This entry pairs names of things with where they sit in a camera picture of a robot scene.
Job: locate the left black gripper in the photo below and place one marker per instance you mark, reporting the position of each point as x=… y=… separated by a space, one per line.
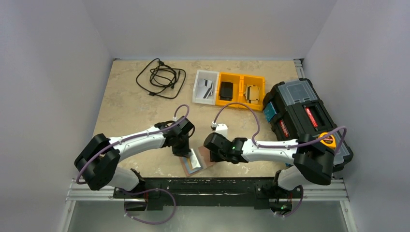
x=183 y=152

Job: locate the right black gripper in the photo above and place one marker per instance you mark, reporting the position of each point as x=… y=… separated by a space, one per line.
x=212 y=148

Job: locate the pink leather card holder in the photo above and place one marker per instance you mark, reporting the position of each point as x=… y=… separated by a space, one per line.
x=198 y=160

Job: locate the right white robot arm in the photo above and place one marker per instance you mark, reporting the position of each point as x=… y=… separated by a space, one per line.
x=311 y=161

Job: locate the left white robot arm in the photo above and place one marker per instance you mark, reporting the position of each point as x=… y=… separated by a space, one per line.
x=98 y=163

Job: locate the white cards stack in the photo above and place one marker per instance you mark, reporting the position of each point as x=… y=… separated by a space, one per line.
x=204 y=88

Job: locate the black cards stack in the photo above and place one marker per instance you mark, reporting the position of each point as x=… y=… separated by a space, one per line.
x=226 y=91

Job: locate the yellow bin with black cards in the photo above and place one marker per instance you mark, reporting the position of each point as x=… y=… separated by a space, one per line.
x=237 y=81

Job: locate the tan cards stack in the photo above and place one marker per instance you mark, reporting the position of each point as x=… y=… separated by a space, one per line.
x=252 y=93

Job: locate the yellow bin with tan cards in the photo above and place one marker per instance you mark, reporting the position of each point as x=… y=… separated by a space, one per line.
x=258 y=81

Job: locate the white plastic bin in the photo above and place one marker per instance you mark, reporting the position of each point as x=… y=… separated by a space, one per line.
x=209 y=75

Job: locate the blue packet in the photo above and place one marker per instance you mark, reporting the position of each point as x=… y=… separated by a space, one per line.
x=269 y=111

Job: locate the black plastic toolbox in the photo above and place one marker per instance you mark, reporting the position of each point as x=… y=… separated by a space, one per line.
x=299 y=110

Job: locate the yellow tape measure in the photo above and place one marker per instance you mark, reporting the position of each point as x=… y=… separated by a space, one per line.
x=328 y=140

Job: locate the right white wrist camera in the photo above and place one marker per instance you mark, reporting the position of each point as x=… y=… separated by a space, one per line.
x=220 y=128

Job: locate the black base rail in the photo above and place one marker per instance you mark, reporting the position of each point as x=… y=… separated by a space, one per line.
x=256 y=192

